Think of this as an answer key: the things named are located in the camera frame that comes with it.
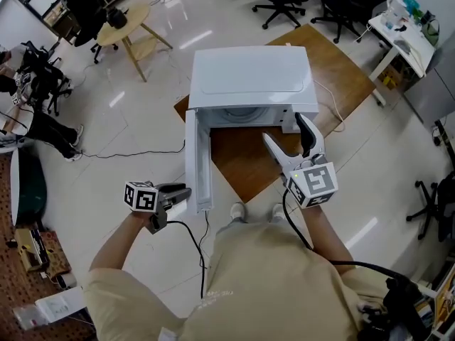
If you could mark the grey fridge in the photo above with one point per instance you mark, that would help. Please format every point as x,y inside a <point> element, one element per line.
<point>437,91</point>

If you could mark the person's white shoe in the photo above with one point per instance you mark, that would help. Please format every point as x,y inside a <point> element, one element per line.
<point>238,211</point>
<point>278,212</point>

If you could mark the white microwave body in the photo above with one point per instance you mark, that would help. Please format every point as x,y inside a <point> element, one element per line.
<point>249,76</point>

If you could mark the brown wooden table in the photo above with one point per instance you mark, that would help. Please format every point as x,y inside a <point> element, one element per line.
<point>241,162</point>

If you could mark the brown patterned rug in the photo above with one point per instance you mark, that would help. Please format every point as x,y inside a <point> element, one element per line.
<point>21,297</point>

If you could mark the round light wooden table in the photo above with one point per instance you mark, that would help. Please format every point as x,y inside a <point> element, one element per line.
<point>128,27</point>

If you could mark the black equipment pack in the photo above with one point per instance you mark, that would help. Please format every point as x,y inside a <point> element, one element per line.
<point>401,307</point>

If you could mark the teal plastic bag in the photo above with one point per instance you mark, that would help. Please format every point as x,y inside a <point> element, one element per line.
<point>412,5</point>

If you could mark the person's beige shirt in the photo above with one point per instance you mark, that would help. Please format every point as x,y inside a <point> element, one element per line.
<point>266,279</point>

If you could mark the white desktop appliance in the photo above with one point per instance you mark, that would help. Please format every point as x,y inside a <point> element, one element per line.
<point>394,11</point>

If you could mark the white desk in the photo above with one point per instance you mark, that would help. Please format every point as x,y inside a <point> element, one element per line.
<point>409,43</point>

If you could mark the person's left forearm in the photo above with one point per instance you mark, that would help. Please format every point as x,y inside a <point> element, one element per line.
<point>121,240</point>

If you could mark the person's right forearm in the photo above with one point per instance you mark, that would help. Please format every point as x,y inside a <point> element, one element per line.
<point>327,236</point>

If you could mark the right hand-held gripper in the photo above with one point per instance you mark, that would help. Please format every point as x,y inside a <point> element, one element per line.
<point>314,183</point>

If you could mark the yellow boxes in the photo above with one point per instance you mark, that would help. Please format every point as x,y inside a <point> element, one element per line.
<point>389,76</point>

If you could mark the white round table top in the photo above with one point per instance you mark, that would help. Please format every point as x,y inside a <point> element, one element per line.
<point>14,187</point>

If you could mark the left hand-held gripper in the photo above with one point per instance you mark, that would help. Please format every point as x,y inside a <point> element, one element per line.
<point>142,195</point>

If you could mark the person's right white shoe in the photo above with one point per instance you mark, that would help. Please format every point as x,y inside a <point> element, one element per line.
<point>278,212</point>

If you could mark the cardboard box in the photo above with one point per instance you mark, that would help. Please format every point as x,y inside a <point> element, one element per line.
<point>30,250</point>

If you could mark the dark green bean bag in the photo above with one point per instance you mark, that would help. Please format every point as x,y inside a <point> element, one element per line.
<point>32,190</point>

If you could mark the white flat box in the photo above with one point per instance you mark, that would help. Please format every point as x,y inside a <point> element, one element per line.
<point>60,304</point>

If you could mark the person's left white shoe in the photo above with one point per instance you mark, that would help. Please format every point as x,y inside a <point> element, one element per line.
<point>238,211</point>

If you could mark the black kettle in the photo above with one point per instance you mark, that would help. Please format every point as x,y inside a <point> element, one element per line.
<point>116,18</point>

